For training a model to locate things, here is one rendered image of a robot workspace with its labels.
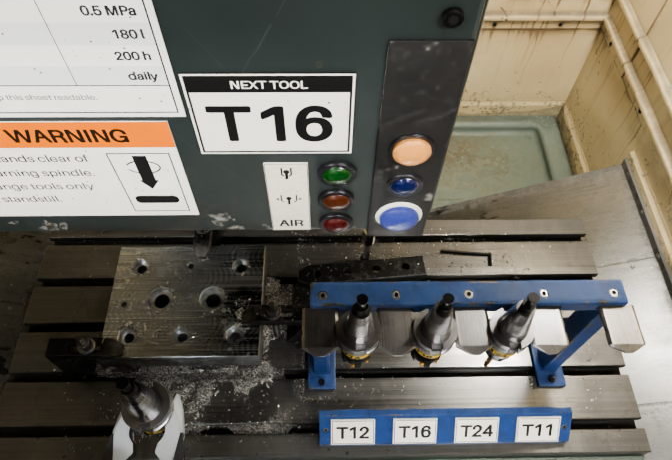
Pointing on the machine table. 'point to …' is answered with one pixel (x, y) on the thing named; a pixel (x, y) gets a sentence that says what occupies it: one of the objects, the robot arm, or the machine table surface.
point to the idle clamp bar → (396, 271)
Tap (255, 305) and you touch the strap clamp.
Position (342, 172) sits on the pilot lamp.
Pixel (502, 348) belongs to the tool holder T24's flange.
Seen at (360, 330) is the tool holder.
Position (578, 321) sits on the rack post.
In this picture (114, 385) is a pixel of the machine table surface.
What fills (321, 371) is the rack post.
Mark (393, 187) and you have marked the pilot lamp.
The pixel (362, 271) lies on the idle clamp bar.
